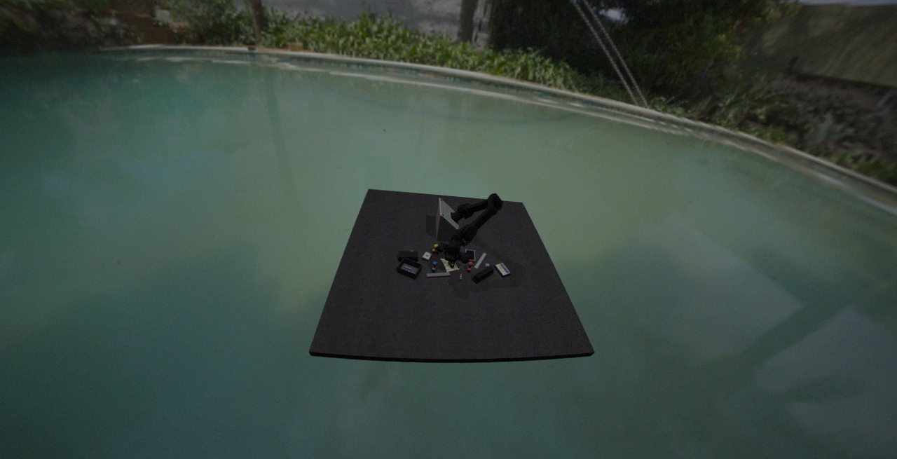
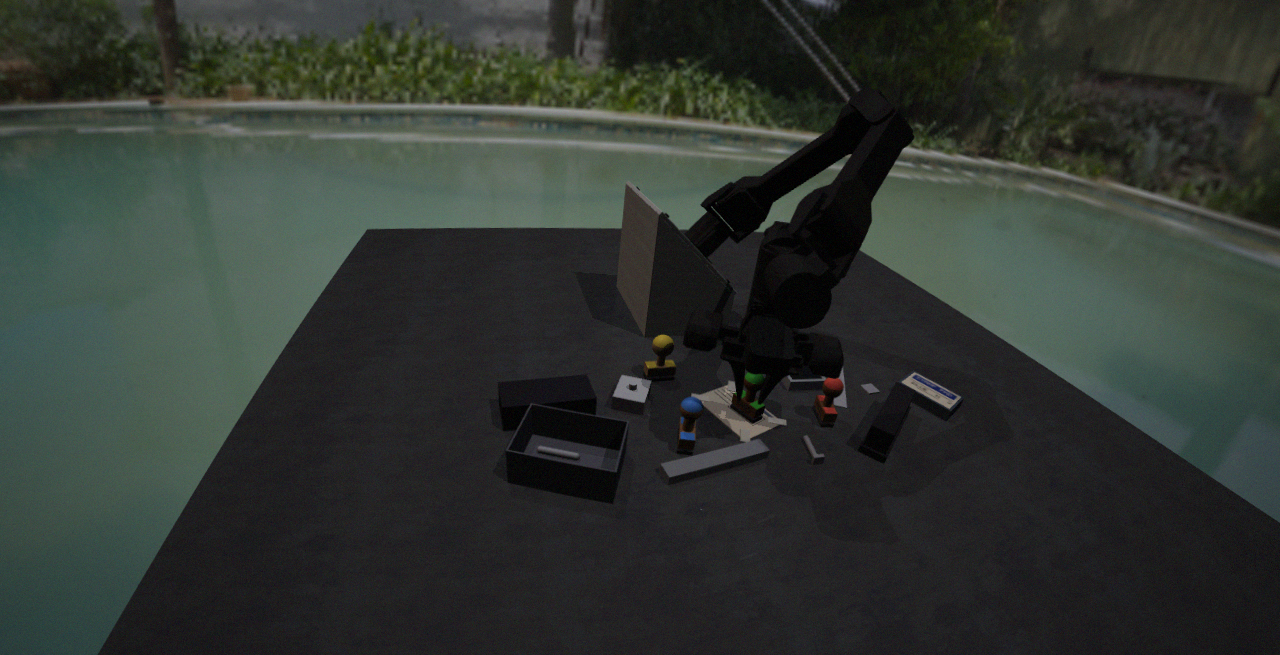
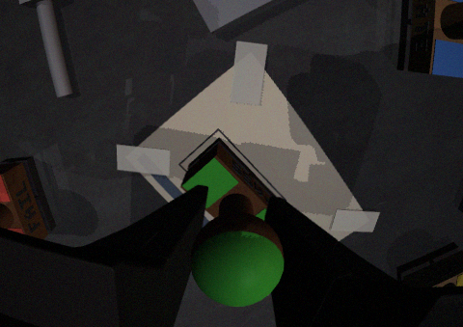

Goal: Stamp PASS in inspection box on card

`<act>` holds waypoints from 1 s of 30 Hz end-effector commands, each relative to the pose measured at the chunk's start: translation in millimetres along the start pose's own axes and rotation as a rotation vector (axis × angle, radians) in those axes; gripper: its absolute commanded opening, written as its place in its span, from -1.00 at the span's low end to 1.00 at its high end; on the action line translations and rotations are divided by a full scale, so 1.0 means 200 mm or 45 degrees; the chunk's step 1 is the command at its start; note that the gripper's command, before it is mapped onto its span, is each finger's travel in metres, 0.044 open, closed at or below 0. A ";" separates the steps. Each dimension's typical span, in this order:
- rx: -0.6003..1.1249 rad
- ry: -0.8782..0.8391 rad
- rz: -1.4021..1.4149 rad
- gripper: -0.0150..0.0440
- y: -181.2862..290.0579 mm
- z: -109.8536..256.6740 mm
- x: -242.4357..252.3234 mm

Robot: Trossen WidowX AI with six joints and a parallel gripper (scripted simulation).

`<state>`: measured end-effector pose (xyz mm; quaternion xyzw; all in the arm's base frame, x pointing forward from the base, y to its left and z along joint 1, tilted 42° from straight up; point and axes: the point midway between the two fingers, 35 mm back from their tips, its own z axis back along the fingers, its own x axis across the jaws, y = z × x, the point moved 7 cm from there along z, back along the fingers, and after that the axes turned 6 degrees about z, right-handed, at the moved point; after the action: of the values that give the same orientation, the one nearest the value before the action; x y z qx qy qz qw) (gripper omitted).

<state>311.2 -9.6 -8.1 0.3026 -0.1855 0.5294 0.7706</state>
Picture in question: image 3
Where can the cream inspection card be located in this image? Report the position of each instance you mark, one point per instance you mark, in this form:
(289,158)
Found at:
(245,109)

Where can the yellow rubber stamp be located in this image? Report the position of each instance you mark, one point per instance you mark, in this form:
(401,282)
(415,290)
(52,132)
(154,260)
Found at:
(442,267)

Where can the red rubber stamp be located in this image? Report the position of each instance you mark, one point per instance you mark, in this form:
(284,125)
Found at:
(23,205)

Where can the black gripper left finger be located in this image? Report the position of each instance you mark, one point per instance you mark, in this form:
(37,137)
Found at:
(132,278)

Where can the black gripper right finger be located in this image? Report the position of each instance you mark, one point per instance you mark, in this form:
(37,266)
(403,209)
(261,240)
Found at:
(324,284)

